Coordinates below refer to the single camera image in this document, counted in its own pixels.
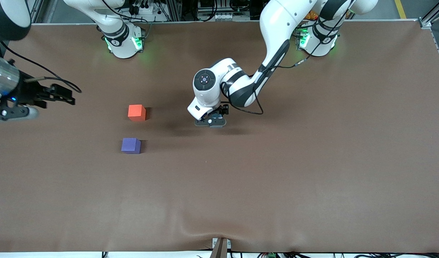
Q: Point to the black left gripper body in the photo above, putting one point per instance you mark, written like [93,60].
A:
[222,110]

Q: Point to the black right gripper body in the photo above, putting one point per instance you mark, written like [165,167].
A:
[28,91]

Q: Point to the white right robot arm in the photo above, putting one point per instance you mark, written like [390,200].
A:
[120,43]

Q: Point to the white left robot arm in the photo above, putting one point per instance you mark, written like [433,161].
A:
[276,21]

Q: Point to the orange foam block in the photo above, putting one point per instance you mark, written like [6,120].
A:
[137,113]

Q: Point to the purple foam block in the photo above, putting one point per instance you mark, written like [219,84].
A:
[130,145]

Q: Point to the white terminal block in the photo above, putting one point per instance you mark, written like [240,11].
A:
[226,17]

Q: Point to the brown table cover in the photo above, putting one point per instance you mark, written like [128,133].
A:
[241,179]

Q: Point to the white power strip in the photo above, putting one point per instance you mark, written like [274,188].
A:
[146,9]

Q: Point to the orange snack bag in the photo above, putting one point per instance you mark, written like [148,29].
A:
[312,15]

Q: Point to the green terminal connector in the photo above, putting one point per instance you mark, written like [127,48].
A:
[272,255]

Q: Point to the aluminium frame post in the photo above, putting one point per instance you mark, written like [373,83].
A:
[174,10]

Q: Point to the brown table edge bracket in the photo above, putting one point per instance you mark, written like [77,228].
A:
[220,251]

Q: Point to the aluminium frame profile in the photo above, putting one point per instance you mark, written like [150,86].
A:
[425,23]

